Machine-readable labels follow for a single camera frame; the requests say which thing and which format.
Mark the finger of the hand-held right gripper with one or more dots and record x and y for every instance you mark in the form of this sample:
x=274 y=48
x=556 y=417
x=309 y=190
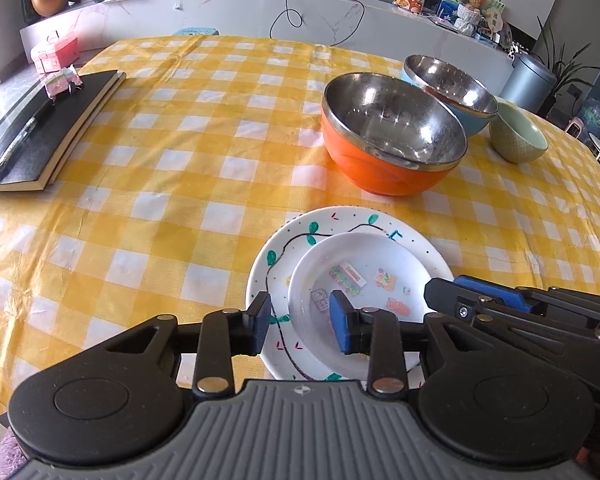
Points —
x=500 y=292
x=450 y=300

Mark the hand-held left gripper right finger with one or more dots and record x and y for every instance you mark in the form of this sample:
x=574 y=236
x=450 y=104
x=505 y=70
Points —
x=341 y=322

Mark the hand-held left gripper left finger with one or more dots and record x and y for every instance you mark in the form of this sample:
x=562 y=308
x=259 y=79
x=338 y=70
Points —
x=262 y=325

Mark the small white plate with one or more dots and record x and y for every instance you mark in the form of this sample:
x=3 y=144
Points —
x=360 y=260

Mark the white plate with fruit drawings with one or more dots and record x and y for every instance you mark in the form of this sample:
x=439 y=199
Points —
x=330 y=220

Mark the green ceramic bowl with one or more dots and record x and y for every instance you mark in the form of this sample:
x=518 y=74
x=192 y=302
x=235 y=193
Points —
x=512 y=145

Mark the orange steel bowl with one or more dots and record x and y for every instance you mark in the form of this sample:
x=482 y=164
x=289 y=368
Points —
x=370 y=170

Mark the blue steel bowl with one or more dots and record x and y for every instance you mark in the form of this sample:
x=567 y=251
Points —
x=445 y=80

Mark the small pink heater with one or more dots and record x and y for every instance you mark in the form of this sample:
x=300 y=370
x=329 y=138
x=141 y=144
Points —
x=573 y=126

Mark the yellow checked tablecloth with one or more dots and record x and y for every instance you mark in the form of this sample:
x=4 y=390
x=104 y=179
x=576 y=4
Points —
x=180 y=160

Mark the blue water jug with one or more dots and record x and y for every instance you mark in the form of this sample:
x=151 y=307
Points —
x=595 y=115

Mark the grey trash can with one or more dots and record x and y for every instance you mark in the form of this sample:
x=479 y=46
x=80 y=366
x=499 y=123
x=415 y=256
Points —
x=527 y=82

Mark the potted snake plant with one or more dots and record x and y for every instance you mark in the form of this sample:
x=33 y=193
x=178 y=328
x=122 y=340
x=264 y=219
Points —
x=560 y=70

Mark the round paper fan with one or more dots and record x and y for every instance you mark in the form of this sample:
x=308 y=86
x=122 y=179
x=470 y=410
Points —
x=494 y=21

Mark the purple fuzzy cloth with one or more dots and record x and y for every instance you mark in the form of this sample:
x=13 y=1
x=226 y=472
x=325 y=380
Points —
x=12 y=455

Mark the black notebook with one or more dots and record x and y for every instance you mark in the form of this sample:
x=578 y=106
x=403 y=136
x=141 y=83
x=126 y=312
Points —
x=55 y=130

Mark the light blue stool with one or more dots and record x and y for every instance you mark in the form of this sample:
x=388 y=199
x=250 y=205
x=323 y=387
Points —
x=195 y=32

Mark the black pen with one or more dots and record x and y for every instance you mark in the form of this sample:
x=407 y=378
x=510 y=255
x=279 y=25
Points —
x=15 y=150

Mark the white marble tv cabinet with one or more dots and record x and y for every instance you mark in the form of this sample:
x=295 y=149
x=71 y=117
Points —
x=230 y=15

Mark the pink candy wrapper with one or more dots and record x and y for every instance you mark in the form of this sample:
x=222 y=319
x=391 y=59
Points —
x=62 y=80

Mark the pink storage box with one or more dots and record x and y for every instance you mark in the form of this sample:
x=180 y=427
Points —
x=55 y=52

